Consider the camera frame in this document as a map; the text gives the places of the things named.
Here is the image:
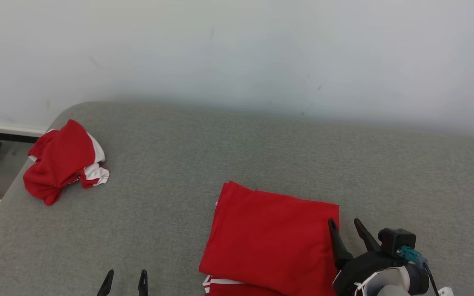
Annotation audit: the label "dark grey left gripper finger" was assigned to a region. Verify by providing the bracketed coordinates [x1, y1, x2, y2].
[96, 269, 114, 296]
[138, 269, 149, 296]

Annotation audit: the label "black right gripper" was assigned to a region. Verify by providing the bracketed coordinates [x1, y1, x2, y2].
[328, 218, 410, 296]

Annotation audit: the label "red shorts with white band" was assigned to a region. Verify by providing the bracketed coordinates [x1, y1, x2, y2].
[23, 119, 110, 206]

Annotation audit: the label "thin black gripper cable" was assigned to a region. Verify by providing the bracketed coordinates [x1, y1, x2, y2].
[422, 262, 440, 296]

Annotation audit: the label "red shirt with striped trim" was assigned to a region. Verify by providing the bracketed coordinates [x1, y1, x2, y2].
[199, 181, 340, 296]

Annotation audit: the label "white and black baseboard strip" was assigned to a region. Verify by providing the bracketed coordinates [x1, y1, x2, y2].
[0, 123, 47, 144]

